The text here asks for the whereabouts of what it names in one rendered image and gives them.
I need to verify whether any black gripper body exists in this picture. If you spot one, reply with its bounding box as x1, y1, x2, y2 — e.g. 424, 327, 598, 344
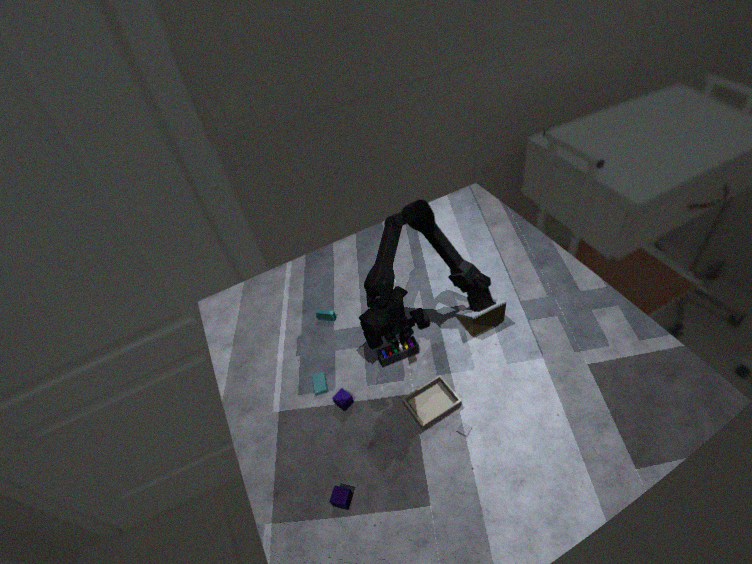
363, 308, 430, 349

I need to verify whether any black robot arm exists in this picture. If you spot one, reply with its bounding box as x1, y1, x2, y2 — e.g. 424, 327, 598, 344
359, 200, 496, 338

